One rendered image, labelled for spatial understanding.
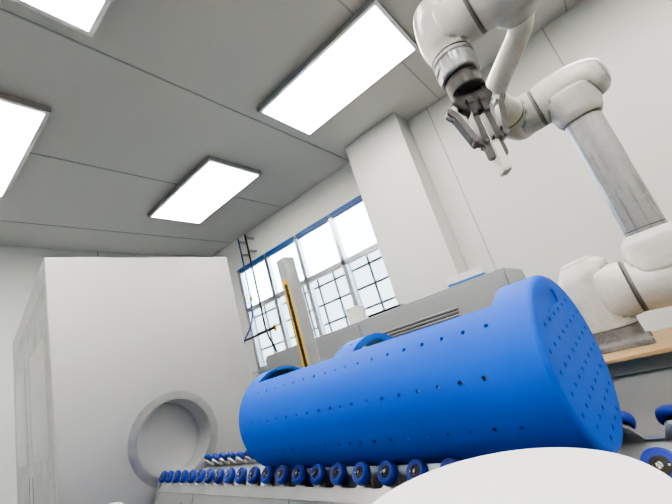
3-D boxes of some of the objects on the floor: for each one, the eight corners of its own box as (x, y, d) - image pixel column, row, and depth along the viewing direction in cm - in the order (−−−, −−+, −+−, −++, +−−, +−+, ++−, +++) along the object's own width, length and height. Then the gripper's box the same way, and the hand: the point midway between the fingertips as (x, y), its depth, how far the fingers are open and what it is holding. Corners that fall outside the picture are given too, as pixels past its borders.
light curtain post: (407, 730, 124) (286, 261, 173) (421, 738, 121) (293, 256, 169) (396, 747, 120) (275, 261, 169) (411, 756, 116) (282, 256, 165)
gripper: (485, 82, 84) (530, 171, 77) (430, 99, 84) (470, 190, 78) (495, 56, 77) (546, 152, 70) (435, 75, 77) (480, 173, 70)
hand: (499, 157), depth 75 cm, fingers closed
